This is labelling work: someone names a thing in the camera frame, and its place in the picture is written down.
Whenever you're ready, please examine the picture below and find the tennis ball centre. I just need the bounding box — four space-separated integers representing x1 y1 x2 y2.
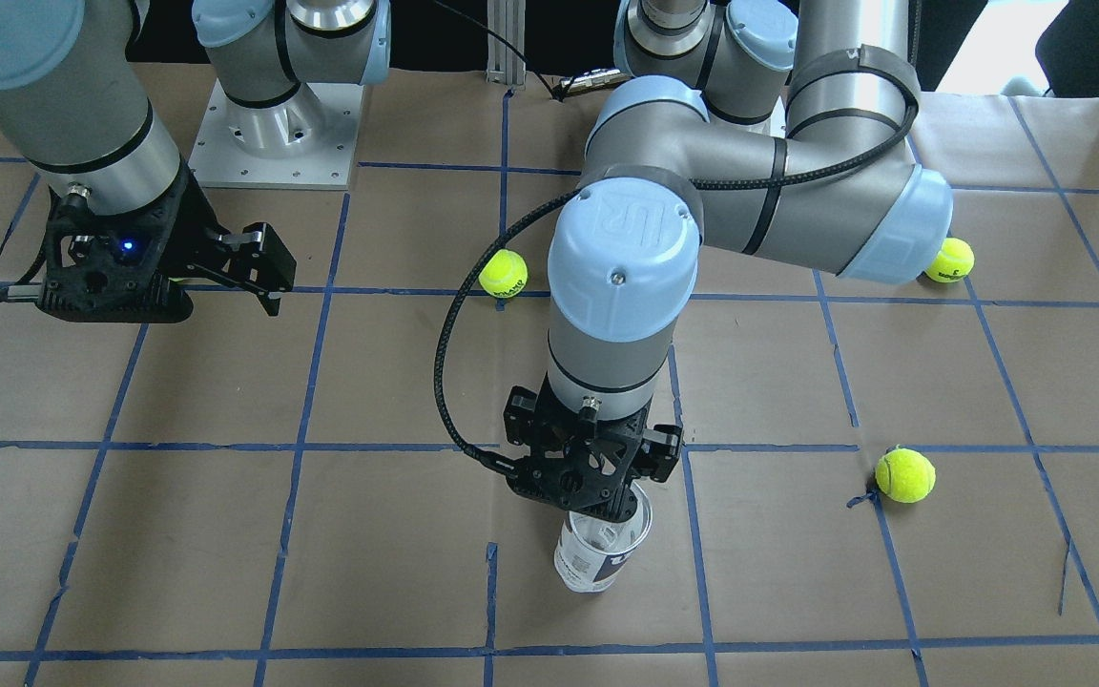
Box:
477 250 529 300

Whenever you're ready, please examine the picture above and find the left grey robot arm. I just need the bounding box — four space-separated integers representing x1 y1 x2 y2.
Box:
547 1 952 419

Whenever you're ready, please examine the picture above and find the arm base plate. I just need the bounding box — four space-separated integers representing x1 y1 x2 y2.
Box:
766 96 786 138
188 84 367 191

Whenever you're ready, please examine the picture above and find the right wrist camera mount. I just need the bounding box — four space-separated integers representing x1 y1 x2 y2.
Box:
0 192 195 324

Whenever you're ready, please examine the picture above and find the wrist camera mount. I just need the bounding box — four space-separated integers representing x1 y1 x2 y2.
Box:
0 192 195 324
477 380 651 523

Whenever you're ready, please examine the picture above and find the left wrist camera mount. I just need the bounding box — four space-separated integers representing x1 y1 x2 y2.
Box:
477 380 651 523

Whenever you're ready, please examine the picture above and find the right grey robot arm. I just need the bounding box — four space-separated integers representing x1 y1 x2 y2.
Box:
0 1 682 503

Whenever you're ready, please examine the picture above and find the white blue tennis ball can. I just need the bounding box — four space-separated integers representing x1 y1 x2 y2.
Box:
553 483 653 594

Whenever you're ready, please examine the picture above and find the aluminium frame post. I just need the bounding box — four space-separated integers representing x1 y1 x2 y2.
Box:
486 0 528 91

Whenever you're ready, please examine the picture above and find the tennis ball far corner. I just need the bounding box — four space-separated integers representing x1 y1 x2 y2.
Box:
923 239 976 282

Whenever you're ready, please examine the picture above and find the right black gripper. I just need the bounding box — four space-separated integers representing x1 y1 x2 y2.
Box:
154 159 297 315

